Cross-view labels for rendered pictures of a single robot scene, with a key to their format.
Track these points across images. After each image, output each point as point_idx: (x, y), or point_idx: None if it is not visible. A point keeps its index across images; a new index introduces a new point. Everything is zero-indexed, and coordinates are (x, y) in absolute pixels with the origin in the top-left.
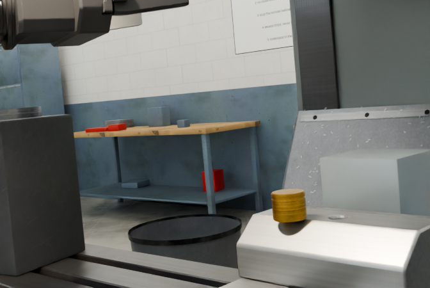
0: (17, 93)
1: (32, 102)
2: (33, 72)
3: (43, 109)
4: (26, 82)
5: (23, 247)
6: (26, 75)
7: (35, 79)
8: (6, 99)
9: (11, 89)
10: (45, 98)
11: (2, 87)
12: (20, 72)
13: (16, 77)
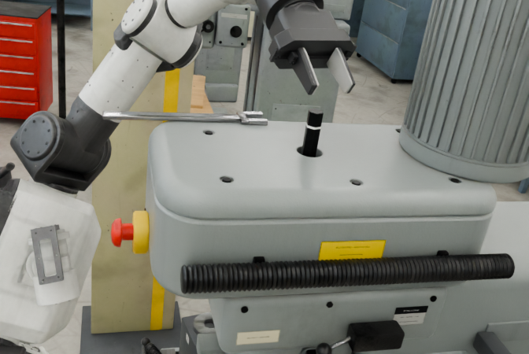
0: None
1: None
2: None
3: (428, 0)
4: None
5: None
6: None
7: None
8: None
9: None
10: None
11: None
12: None
13: None
